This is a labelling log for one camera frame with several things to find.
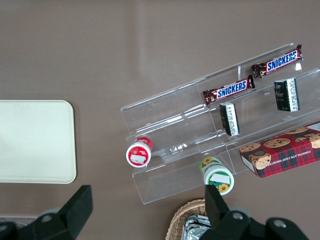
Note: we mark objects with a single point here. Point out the small black chocolate box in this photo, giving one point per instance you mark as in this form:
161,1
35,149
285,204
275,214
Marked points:
287,94
230,119

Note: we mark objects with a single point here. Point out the green cap yogurt bottle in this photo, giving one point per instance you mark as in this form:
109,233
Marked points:
217,175

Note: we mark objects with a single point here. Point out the clear acrylic bottle rack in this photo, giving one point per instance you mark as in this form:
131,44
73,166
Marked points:
17,220

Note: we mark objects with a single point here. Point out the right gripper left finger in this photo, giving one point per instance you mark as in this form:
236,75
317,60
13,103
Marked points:
62,222

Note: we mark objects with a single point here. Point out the cream plastic serving tray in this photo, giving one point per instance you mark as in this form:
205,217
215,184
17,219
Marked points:
35,142

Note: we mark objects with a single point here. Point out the tan oval wicker basket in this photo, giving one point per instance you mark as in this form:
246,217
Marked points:
177,222

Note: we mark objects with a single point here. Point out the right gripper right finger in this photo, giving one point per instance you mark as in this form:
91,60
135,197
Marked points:
232,225

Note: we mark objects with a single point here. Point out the red cap yogurt bottle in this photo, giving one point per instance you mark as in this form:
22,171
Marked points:
138,155

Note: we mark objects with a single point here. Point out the stacked aluminium foil trays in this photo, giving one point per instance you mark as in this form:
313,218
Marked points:
196,227

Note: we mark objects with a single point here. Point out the clear acrylic stepped shelf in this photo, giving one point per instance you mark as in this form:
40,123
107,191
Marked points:
175,125
262,117

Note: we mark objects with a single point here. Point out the red tartan cookie box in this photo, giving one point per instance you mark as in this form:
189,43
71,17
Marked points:
282,155

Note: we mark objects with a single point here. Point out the brown Snickers bar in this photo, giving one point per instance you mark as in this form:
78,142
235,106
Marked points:
228,92
277,62

